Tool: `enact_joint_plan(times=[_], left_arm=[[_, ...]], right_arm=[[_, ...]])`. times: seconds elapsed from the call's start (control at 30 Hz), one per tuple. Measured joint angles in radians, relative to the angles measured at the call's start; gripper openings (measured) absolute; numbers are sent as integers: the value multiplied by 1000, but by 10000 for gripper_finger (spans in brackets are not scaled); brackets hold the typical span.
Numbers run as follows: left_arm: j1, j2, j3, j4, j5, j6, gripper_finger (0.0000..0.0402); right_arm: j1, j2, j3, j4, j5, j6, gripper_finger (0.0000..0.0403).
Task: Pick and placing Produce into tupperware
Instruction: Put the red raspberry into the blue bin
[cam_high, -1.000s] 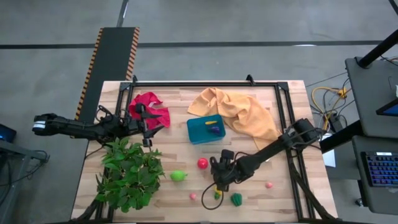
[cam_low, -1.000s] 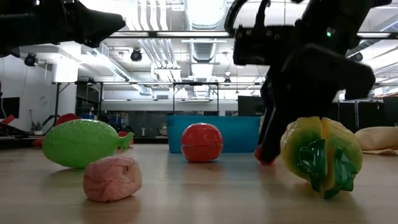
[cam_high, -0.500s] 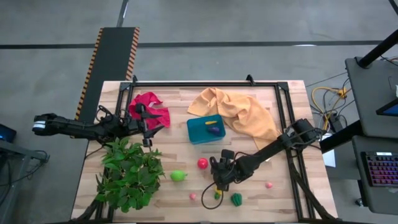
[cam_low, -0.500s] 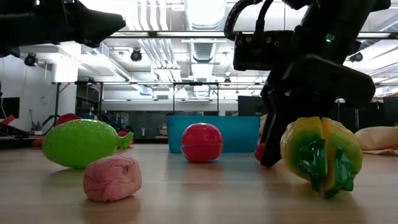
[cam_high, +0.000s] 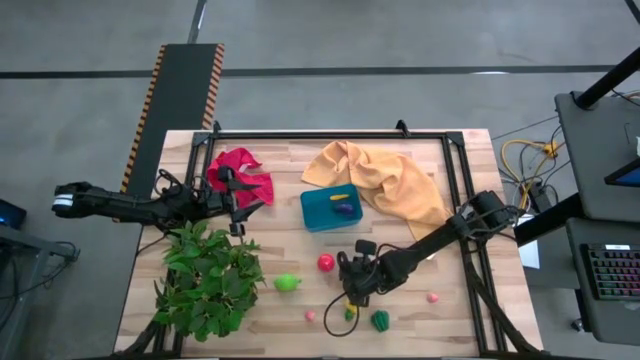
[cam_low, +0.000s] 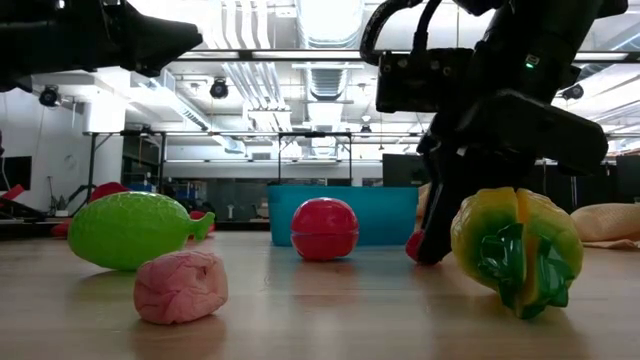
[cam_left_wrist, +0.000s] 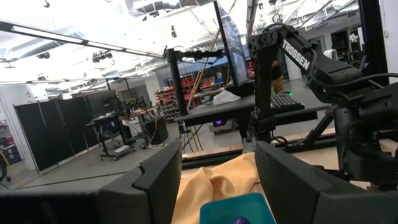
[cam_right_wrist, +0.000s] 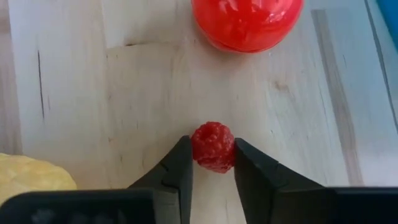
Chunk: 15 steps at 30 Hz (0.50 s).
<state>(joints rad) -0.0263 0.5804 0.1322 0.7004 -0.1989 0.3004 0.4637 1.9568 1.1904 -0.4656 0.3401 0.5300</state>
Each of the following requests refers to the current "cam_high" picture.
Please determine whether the yellow waffle towel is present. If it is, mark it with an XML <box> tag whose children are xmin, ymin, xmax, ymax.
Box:
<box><xmin>301</xmin><ymin>140</ymin><xmax>454</xmax><ymax>242</ymax></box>

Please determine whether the black power brick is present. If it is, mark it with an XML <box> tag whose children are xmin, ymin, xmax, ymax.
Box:
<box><xmin>528</xmin><ymin>182</ymin><xmax>549</xmax><ymax>214</ymax></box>

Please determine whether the green leafy artificial plant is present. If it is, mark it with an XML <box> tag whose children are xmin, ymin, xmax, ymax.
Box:
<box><xmin>152</xmin><ymin>219</ymin><xmax>266</xmax><ymax>344</ymax></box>

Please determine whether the white paper sheet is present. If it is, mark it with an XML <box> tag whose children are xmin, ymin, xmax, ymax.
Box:
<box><xmin>517</xmin><ymin>213</ymin><xmax>542</xmax><ymax>270</ymax></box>

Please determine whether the light green toy fruit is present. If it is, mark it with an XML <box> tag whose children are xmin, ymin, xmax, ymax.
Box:
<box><xmin>273</xmin><ymin>272</ymin><xmax>303</xmax><ymax>293</ymax></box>

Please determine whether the red cloth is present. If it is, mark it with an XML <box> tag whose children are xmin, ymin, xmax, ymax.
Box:
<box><xmin>206</xmin><ymin>147</ymin><xmax>275</xmax><ymax>209</ymax></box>

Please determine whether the yellow floor cable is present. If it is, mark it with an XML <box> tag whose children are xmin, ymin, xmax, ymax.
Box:
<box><xmin>501</xmin><ymin>138</ymin><xmax>560</xmax><ymax>211</ymax></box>

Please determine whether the black device blue light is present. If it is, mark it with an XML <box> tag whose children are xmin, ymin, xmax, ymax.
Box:
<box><xmin>0</xmin><ymin>198</ymin><xmax>29</xmax><ymax>231</ymax></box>

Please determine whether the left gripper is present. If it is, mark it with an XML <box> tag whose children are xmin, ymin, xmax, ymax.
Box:
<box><xmin>202</xmin><ymin>167</ymin><xmax>266</xmax><ymax>237</ymax></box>

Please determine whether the black striped floor ramp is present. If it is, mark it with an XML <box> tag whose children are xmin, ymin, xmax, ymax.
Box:
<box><xmin>113</xmin><ymin>43</ymin><xmax>226</xmax><ymax>224</ymax></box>

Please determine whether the dark green toy vegetable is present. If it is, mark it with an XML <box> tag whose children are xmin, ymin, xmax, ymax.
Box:
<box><xmin>370</xmin><ymin>309</ymin><xmax>391</xmax><ymax>333</ymax></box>

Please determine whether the teal tupperware container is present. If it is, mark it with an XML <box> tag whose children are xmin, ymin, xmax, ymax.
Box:
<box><xmin>299</xmin><ymin>183</ymin><xmax>365</xmax><ymax>233</ymax></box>

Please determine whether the grey metal stand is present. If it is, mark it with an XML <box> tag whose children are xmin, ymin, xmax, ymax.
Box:
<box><xmin>0</xmin><ymin>222</ymin><xmax>81</xmax><ymax>360</ymax></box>

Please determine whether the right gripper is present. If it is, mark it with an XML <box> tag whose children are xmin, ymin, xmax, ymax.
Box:
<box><xmin>337</xmin><ymin>239</ymin><xmax>384</xmax><ymax>308</ymax></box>

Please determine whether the black diagonal bar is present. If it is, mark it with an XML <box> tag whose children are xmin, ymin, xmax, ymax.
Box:
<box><xmin>513</xmin><ymin>196</ymin><xmax>584</xmax><ymax>247</ymax></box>

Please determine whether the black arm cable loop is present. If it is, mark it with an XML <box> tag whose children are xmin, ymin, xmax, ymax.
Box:
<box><xmin>152</xmin><ymin>168</ymin><xmax>211</xmax><ymax>201</ymax></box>

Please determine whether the black pole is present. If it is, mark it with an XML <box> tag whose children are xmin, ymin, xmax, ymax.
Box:
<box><xmin>573</xmin><ymin>46</ymin><xmax>640</xmax><ymax>110</ymax></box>

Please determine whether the grey desk with pole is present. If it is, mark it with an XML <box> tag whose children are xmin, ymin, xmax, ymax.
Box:
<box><xmin>553</xmin><ymin>91</ymin><xmax>640</xmax><ymax>224</ymax></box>

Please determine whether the black aluminium table frame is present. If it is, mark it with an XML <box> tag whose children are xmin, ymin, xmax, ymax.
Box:
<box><xmin>112</xmin><ymin>119</ymin><xmax>546</xmax><ymax>360</ymax></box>

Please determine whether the grey keyboard desk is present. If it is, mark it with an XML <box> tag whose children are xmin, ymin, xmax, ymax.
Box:
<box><xmin>564</xmin><ymin>217</ymin><xmax>640</xmax><ymax>347</ymax></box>

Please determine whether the black backlit keyboard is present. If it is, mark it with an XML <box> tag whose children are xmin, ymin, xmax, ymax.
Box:
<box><xmin>579</xmin><ymin>243</ymin><xmax>640</xmax><ymax>302</ymax></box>

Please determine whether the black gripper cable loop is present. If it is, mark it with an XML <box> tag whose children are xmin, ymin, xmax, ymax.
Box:
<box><xmin>322</xmin><ymin>294</ymin><xmax>361</xmax><ymax>338</ymax></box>

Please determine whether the blue screen device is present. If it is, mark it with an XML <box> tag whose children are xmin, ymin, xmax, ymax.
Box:
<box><xmin>603</xmin><ymin>158</ymin><xmax>640</xmax><ymax>189</ymax></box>

